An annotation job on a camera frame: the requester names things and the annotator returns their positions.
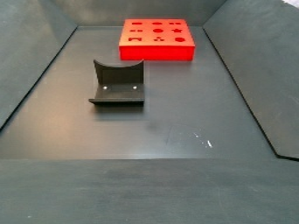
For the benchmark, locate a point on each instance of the black curved holder stand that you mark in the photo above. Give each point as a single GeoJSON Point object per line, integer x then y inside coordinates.
{"type": "Point", "coordinates": [120, 84]}

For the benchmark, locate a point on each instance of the red block with shaped holes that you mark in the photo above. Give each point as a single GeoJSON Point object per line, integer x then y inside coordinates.
{"type": "Point", "coordinates": [156, 39]}

